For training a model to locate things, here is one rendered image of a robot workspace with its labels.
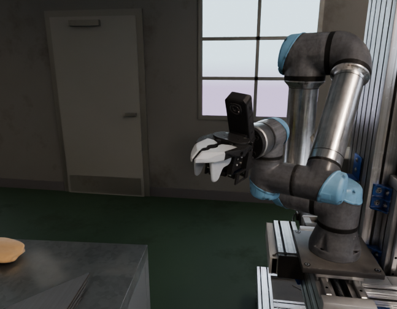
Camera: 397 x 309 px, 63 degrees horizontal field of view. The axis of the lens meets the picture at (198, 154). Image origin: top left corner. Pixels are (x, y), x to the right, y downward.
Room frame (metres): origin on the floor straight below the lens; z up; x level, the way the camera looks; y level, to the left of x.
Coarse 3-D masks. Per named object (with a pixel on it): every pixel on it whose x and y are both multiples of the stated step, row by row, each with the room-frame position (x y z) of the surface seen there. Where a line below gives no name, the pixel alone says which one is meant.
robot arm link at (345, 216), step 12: (348, 180) 0.91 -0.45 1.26; (348, 192) 0.84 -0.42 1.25; (360, 192) 0.85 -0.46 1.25; (312, 204) 0.89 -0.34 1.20; (324, 204) 0.87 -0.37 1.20; (348, 204) 0.84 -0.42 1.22; (360, 204) 0.85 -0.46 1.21; (324, 216) 0.87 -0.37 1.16; (336, 216) 0.85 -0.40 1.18; (348, 216) 0.84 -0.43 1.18; (336, 228) 0.84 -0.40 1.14; (348, 228) 0.84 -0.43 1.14
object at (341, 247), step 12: (324, 228) 0.87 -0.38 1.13; (312, 240) 0.89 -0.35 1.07; (324, 240) 0.86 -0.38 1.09; (336, 240) 0.84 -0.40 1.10; (348, 240) 0.84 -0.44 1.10; (312, 252) 0.88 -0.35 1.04; (324, 252) 0.84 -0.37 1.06; (336, 252) 0.83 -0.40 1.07; (348, 252) 0.83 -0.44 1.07; (360, 252) 0.85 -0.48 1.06
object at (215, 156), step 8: (224, 144) 0.56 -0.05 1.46; (200, 152) 0.51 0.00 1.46; (208, 152) 0.51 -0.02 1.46; (216, 152) 0.51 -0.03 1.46; (224, 152) 0.52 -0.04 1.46; (200, 160) 0.50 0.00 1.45; (208, 160) 0.50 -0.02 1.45; (216, 160) 0.51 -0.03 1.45; (224, 160) 0.54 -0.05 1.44; (216, 168) 0.52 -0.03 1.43; (216, 176) 0.53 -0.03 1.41
